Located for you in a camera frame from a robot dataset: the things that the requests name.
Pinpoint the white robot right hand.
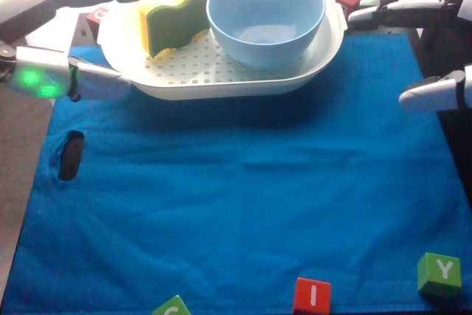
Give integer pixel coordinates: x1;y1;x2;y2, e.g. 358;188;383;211
347;0;472;113

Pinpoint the blue table cloth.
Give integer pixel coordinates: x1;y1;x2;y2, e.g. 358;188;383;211
0;32;472;314

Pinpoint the yellow and green sponge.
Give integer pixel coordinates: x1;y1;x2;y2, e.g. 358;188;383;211
139;0;213;60

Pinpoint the white perforated oval basin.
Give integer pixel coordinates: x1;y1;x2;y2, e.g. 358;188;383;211
97;0;350;101

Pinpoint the green block letter C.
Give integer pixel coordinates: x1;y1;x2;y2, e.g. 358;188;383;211
150;294;192;315

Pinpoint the red block letter G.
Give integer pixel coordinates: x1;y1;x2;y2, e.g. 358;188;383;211
86;7;110;35

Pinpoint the red block letter I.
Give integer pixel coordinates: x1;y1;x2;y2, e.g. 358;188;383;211
293;277;332;315

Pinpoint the light blue bowl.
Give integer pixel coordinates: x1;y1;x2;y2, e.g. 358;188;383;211
205;0;327;69

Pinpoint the green block letter Y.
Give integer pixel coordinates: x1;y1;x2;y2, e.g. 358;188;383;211
417;252;462;300

